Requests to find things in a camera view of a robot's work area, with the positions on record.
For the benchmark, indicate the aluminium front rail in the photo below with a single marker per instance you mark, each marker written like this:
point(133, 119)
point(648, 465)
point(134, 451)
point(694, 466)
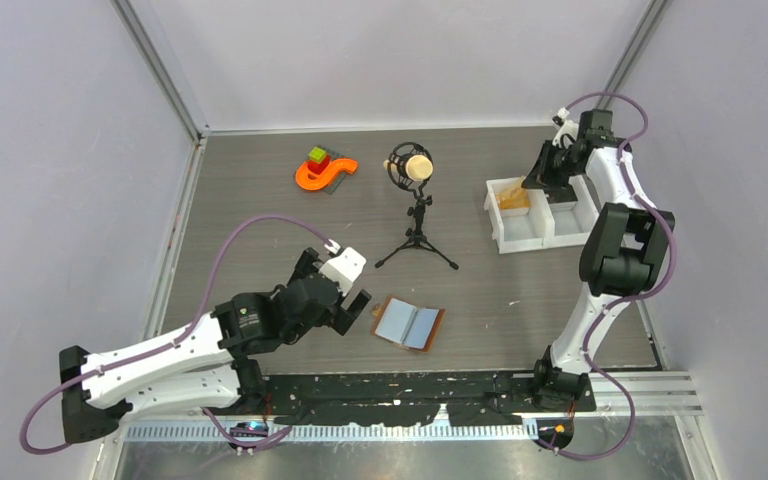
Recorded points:
point(665, 395)

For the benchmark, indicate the beige microphone in shock mount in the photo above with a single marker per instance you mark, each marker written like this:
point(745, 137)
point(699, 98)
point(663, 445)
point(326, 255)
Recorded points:
point(409, 167)

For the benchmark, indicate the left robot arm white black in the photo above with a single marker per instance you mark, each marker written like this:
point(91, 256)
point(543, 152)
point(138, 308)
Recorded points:
point(213, 364)

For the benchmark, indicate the black card in box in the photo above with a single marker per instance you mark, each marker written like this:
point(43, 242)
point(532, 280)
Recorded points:
point(560, 195)

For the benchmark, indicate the green toy block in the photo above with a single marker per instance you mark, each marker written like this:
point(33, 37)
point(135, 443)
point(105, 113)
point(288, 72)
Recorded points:
point(318, 155)

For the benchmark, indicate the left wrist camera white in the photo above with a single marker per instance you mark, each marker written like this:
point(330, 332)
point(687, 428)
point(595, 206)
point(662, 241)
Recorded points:
point(343, 267)

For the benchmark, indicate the orange curved plastic piece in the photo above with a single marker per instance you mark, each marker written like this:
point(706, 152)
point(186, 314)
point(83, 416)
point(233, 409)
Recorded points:
point(316, 181)

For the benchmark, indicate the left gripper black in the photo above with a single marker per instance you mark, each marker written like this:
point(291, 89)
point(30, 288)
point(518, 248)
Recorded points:
point(347, 316)

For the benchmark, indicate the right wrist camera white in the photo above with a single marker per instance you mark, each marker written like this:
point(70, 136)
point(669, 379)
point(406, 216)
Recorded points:
point(566, 129)

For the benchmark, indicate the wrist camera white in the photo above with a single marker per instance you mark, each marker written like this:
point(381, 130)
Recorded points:
point(566, 129)
point(343, 267)

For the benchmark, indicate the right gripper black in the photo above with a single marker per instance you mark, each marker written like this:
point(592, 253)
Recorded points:
point(540, 176)

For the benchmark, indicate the white two-compartment box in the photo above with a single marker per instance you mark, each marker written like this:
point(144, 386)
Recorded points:
point(542, 225)

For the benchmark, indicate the red toy block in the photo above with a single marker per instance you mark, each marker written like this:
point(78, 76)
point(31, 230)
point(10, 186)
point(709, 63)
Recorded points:
point(317, 169)

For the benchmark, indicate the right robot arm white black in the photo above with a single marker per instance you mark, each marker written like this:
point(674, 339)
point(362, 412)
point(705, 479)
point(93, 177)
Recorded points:
point(620, 260)

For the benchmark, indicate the grey toy base plate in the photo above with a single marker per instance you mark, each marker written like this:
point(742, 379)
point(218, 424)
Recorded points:
point(331, 188)

